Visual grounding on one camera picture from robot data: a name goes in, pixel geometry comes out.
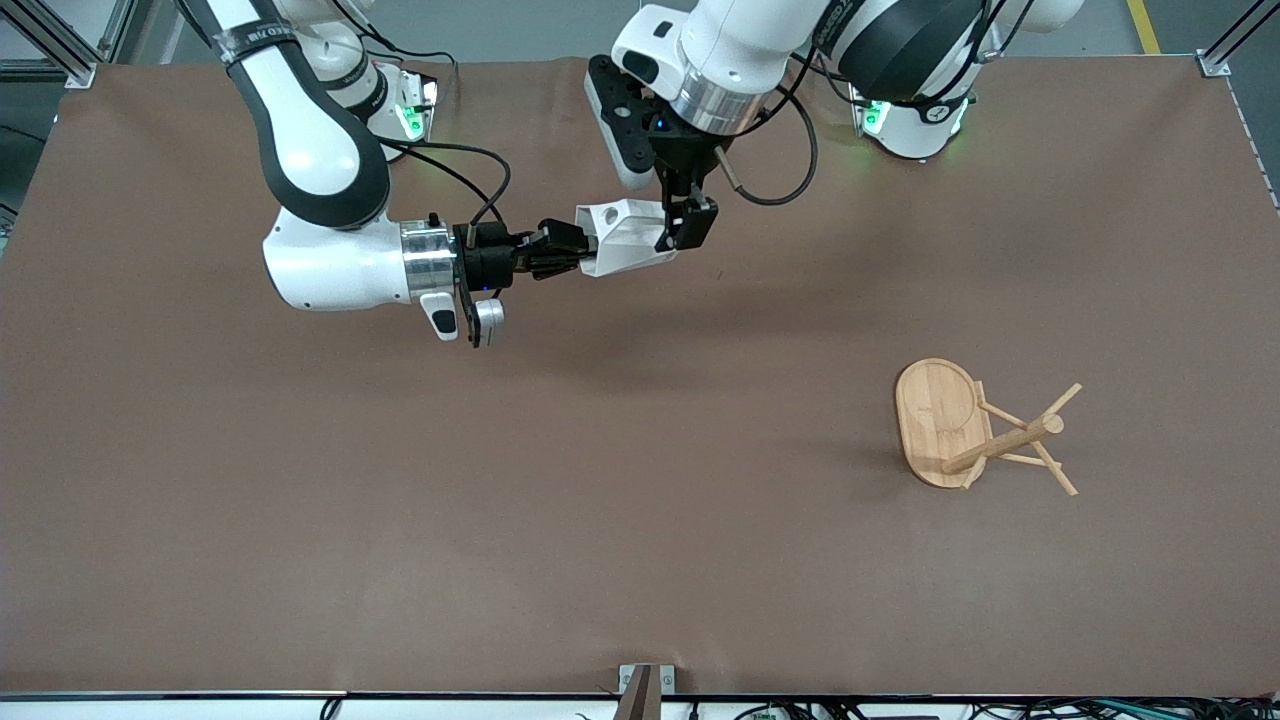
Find white cup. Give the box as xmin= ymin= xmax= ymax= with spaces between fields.
xmin=575 ymin=198 xmax=681 ymax=278

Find wooden cup rack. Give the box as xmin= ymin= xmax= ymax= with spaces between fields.
xmin=893 ymin=357 xmax=1084 ymax=498

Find brown table cover mat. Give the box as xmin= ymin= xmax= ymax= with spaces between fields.
xmin=0 ymin=55 xmax=1280 ymax=698

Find black cable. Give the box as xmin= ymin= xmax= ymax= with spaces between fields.
xmin=330 ymin=0 xmax=461 ymax=71
xmin=378 ymin=138 xmax=513 ymax=229
xmin=712 ymin=55 xmax=821 ymax=208

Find metal bracket with post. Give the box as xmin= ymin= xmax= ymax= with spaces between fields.
xmin=615 ymin=663 xmax=678 ymax=720

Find aluminium frame profile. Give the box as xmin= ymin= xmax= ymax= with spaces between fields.
xmin=1195 ymin=0 xmax=1280 ymax=79
xmin=0 ymin=0 xmax=136 ymax=89

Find tangled black cables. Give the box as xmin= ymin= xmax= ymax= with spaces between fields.
xmin=730 ymin=698 xmax=1280 ymax=720

